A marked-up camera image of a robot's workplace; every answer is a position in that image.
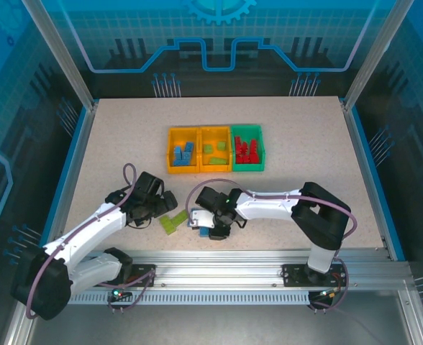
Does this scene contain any yellow plastic bin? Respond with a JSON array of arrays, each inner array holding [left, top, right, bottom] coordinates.
[[167, 126, 202, 175], [199, 126, 233, 173]]

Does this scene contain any green plastic bin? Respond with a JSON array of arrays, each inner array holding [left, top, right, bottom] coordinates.
[[230, 124, 267, 173]]

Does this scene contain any grey metal bottom tray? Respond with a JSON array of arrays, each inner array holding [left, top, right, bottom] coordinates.
[[2, 278, 423, 345]]

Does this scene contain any left connector with green light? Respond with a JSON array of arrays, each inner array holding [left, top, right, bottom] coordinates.
[[110, 282, 132, 302]]

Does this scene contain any right connector with yellow plug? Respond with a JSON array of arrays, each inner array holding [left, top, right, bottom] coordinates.
[[310, 289, 343, 300]]

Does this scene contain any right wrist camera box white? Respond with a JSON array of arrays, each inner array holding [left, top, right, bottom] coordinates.
[[188, 209, 212, 230]]

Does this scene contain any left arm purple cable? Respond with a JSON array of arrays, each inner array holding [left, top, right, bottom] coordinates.
[[24, 163, 158, 313]]

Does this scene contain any aluminium front rail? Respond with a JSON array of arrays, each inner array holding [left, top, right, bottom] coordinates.
[[27, 249, 412, 293]]

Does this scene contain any slotted grey cable duct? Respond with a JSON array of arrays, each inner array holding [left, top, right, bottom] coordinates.
[[67, 291, 312, 305]]

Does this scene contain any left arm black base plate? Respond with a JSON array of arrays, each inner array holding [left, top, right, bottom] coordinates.
[[91, 263, 158, 288]]

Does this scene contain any aluminium side rail blue trim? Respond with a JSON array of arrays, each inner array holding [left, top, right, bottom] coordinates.
[[34, 102, 99, 262], [340, 96, 409, 262]]

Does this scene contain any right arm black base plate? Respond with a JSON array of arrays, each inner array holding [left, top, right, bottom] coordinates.
[[281, 263, 349, 288]]

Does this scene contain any aluminium frame post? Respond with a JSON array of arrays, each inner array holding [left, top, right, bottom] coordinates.
[[342, 0, 416, 112], [21, 0, 99, 111]]

